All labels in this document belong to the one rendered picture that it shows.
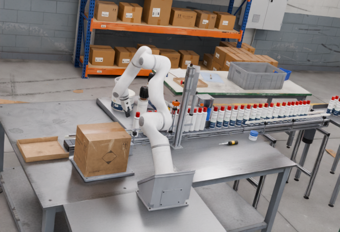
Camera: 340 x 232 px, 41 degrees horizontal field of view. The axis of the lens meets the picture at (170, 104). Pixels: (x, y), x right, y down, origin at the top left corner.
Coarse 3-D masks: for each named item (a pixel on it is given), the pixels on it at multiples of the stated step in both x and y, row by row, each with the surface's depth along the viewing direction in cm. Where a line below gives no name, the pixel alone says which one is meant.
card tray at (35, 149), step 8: (56, 136) 341; (24, 144) 329; (32, 144) 331; (40, 144) 333; (48, 144) 335; (56, 144) 337; (24, 152) 318; (32, 152) 320; (40, 152) 322; (48, 152) 324; (56, 152) 326; (64, 152) 328; (32, 160) 310; (40, 160) 313
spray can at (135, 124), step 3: (138, 114) 353; (135, 117) 354; (138, 117) 354; (135, 120) 354; (138, 120) 354; (135, 123) 355; (138, 123) 355; (135, 126) 356; (138, 126) 356; (132, 132) 359; (132, 135) 359
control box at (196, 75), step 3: (189, 66) 355; (195, 66) 358; (198, 66) 359; (195, 69) 350; (198, 69) 351; (186, 72) 347; (195, 72) 346; (198, 72) 345; (195, 75) 346; (198, 75) 346; (195, 78) 347; (198, 78) 347; (195, 81) 348; (192, 84) 349; (195, 84) 349; (183, 87) 359; (192, 87) 350; (195, 87) 350; (192, 90) 351; (195, 90) 351; (192, 93) 352; (195, 93) 352
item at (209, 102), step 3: (198, 99) 396; (198, 102) 397; (201, 102) 398; (204, 102) 405; (207, 102) 403; (210, 102) 395; (213, 102) 397; (204, 105) 407; (207, 105) 404; (210, 105) 396; (207, 123) 401; (204, 126) 400; (207, 126) 402
